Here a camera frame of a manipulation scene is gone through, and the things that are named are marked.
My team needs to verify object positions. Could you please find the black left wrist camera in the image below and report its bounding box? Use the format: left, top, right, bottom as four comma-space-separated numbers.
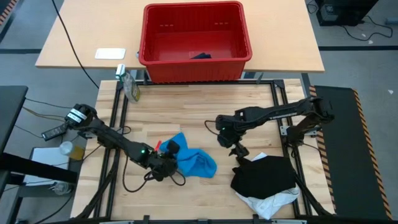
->
166, 139, 181, 156

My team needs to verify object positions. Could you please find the light wooden desk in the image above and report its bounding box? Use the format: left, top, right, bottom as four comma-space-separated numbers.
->
34, 0, 325, 74

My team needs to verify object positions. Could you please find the black power adapter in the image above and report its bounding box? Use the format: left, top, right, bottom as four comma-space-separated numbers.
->
40, 124, 68, 141

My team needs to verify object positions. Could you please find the red plastic laundry bin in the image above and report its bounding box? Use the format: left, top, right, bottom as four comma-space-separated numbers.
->
138, 1, 253, 84

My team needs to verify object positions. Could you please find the yellow item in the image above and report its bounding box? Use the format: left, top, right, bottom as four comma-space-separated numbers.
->
69, 146, 86, 161

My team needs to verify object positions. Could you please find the small dark navy garment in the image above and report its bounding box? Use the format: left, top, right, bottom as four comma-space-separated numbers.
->
190, 52, 213, 60

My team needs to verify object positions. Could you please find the black garment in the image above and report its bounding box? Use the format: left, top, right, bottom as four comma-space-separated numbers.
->
230, 155, 297, 200

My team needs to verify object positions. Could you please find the black frame rail with plates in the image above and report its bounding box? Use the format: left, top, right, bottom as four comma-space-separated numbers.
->
71, 217, 336, 224

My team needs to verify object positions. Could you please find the blue garment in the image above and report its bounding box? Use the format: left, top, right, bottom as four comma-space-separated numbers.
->
159, 132, 218, 179

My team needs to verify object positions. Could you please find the white button shirt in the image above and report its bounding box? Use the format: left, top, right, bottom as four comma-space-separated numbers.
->
234, 151, 301, 220

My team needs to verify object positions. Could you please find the black frame crossbar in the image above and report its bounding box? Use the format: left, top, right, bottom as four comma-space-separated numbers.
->
136, 79, 276, 86

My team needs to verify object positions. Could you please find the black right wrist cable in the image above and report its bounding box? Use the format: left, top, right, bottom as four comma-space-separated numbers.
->
204, 119, 219, 136

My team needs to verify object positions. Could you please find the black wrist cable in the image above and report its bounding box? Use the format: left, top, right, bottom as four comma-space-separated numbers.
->
204, 119, 219, 136
121, 155, 187, 194

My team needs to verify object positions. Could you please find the hazard striped floor strip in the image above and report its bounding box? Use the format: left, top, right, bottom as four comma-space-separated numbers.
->
0, 0, 18, 26

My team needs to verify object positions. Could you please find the long black hanging cable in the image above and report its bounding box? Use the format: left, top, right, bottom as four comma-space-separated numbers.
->
50, 0, 101, 90

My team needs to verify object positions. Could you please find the white box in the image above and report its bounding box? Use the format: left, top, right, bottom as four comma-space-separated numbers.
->
24, 146, 78, 187

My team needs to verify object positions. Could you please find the black side table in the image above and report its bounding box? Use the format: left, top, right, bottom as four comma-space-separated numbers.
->
0, 85, 29, 154

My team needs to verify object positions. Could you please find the black equipment cabinet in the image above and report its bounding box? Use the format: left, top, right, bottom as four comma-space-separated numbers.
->
315, 0, 381, 27

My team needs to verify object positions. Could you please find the clear plastic cup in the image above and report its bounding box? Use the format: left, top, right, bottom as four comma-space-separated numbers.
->
51, 182, 71, 196

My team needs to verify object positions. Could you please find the black table beam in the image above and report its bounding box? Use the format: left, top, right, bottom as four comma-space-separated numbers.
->
0, 151, 79, 185

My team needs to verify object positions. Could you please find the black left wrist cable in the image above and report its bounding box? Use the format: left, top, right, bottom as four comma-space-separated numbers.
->
121, 155, 187, 194

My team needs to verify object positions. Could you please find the white paper cup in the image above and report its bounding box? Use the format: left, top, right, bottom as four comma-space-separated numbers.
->
59, 141, 74, 156

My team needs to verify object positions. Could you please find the white card on desk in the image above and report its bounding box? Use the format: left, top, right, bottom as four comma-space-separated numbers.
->
95, 47, 127, 60

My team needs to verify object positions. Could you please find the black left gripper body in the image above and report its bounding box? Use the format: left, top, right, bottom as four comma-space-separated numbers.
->
145, 150, 180, 182

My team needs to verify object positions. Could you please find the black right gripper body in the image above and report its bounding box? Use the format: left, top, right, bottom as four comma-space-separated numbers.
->
216, 114, 247, 148

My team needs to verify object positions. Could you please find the black hazard striped floor mat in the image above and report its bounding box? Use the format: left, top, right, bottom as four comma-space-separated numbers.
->
306, 84, 394, 220

